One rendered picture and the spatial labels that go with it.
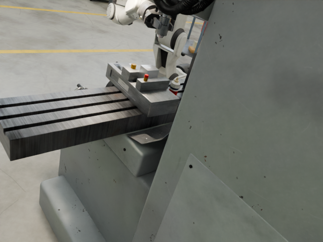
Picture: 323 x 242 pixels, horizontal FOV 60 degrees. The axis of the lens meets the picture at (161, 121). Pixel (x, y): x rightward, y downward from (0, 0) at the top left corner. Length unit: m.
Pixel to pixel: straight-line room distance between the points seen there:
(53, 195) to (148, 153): 0.79
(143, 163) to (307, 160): 0.63
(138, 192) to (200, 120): 0.52
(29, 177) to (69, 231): 0.64
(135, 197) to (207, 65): 0.67
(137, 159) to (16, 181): 1.15
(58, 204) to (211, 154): 1.11
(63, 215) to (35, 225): 0.26
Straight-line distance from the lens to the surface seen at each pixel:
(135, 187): 1.14
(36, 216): 1.86
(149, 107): 1.06
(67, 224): 1.58
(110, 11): 1.51
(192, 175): 0.76
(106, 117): 1.03
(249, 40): 0.61
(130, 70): 1.17
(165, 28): 1.10
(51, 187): 1.73
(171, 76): 2.02
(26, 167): 2.14
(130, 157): 1.09
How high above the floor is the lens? 1.48
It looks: 31 degrees down
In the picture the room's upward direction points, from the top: 18 degrees clockwise
